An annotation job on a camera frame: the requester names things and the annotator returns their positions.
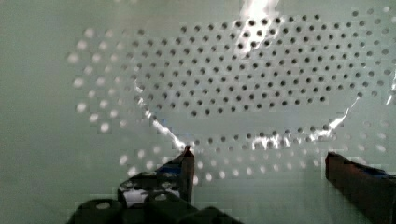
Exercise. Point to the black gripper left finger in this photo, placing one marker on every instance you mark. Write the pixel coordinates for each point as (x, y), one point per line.
(176, 176)

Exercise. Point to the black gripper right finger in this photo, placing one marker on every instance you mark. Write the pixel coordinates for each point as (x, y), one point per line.
(370, 189)

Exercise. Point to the green plastic strainer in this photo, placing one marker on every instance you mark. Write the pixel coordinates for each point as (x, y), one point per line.
(96, 91)

